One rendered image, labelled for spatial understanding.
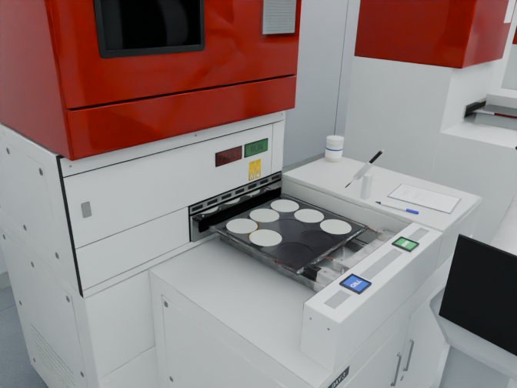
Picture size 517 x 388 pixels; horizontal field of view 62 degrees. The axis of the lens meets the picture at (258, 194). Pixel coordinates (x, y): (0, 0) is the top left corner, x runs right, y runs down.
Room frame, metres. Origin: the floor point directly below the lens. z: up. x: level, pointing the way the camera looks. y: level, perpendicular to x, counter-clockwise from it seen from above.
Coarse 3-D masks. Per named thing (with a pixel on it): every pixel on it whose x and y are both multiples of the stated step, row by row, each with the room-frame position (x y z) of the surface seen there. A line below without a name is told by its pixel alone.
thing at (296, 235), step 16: (256, 208) 1.36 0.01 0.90; (304, 208) 1.37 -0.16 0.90; (224, 224) 1.24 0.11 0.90; (272, 224) 1.25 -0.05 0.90; (288, 224) 1.25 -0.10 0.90; (304, 224) 1.25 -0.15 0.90; (352, 224) 1.26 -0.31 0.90; (288, 240) 1.14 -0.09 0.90; (304, 240) 1.15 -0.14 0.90; (320, 240) 1.15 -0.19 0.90; (336, 240) 1.15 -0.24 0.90; (288, 256) 1.06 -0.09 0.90; (304, 256) 1.06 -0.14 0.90
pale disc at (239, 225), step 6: (228, 222) 1.25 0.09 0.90; (234, 222) 1.25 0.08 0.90; (240, 222) 1.25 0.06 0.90; (246, 222) 1.25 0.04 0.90; (252, 222) 1.25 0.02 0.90; (228, 228) 1.21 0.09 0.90; (234, 228) 1.21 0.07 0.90; (240, 228) 1.21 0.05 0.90; (246, 228) 1.21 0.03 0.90; (252, 228) 1.22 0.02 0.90
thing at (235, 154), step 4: (240, 148) 1.37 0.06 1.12; (224, 152) 1.32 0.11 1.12; (228, 152) 1.33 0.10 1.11; (232, 152) 1.34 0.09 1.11; (236, 152) 1.36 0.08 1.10; (240, 152) 1.37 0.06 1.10; (220, 156) 1.30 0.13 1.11; (224, 156) 1.32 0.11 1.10; (228, 156) 1.33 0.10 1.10; (232, 156) 1.34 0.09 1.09; (236, 156) 1.36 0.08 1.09; (240, 156) 1.37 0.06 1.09; (220, 160) 1.30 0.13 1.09; (224, 160) 1.32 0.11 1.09; (228, 160) 1.33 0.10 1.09; (232, 160) 1.34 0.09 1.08; (220, 164) 1.30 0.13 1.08
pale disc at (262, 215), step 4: (252, 212) 1.33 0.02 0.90; (256, 212) 1.33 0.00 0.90; (260, 212) 1.33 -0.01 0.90; (264, 212) 1.33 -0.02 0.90; (268, 212) 1.33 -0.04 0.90; (272, 212) 1.33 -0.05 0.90; (276, 212) 1.33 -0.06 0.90; (252, 216) 1.30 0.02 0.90; (256, 216) 1.30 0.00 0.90; (260, 216) 1.30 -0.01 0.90; (264, 216) 1.30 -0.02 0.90; (268, 216) 1.30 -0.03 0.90; (272, 216) 1.30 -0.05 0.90; (276, 216) 1.30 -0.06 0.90; (256, 220) 1.27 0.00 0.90; (260, 220) 1.27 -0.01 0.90; (264, 220) 1.27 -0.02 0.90; (268, 220) 1.27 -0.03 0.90; (272, 220) 1.27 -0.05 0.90
